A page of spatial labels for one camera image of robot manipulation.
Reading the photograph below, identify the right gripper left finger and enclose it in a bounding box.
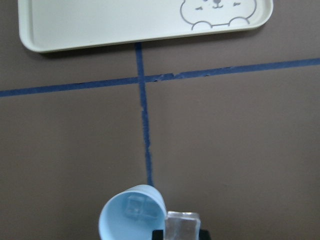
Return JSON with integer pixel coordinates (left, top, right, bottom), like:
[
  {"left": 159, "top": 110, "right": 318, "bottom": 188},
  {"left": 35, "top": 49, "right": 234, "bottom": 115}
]
[{"left": 152, "top": 229, "right": 164, "bottom": 240}]

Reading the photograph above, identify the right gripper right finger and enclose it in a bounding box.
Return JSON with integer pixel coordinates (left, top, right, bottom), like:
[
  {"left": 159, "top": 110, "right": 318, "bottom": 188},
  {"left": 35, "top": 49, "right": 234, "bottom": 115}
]
[{"left": 198, "top": 229, "right": 211, "bottom": 240}]

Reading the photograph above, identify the light blue cup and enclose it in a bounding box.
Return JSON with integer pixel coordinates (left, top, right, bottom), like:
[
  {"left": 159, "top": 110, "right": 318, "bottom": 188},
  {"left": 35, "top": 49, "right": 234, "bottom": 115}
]
[{"left": 98, "top": 184, "right": 167, "bottom": 240}]

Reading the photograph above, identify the cream bear tray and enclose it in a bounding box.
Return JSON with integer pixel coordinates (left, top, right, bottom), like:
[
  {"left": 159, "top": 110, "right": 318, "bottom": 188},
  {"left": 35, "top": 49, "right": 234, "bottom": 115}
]
[{"left": 17, "top": 0, "right": 274, "bottom": 53}]

